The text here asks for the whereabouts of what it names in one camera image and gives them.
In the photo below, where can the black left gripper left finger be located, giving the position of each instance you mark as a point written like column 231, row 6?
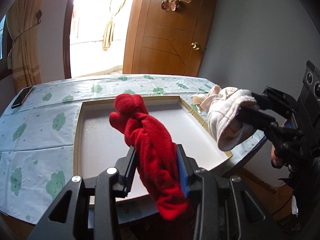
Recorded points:
column 86, row 208

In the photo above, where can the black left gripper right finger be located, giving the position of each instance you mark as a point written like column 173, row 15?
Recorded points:
column 225, row 207

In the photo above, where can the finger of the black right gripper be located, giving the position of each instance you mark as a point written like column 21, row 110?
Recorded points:
column 277, row 101
column 257, row 119

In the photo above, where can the white pink cloth garment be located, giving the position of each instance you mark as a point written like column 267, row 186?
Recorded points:
column 223, row 105

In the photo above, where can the cream beige small garment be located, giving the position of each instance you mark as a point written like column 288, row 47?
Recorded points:
column 197, row 101

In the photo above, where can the bright red fleece garment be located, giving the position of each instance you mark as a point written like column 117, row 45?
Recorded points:
column 157, row 157

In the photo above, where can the person's right hand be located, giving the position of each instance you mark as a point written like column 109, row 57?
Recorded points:
column 275, row 161

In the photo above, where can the shallow cardboard box tray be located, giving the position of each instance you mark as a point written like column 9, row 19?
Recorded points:
column 98, row 145

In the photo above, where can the brass door knob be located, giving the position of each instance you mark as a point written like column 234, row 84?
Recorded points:
column 195, row 46

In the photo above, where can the green cloud pattern tablecloth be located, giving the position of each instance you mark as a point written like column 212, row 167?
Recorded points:
column 62, row 129

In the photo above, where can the brown wooden door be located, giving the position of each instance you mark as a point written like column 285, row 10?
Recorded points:
column 159, row 42

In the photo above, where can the black smartphone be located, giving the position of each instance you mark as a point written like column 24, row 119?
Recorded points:
column 21, row 97

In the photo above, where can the beige striped curtain right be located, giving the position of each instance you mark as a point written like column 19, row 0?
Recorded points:
column 22, row 27

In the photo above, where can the balcony yellow curtain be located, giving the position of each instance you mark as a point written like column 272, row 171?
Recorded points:
column 115, row 7

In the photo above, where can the curtain tieback wall hook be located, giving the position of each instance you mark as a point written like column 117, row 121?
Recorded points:
column 38, row 16

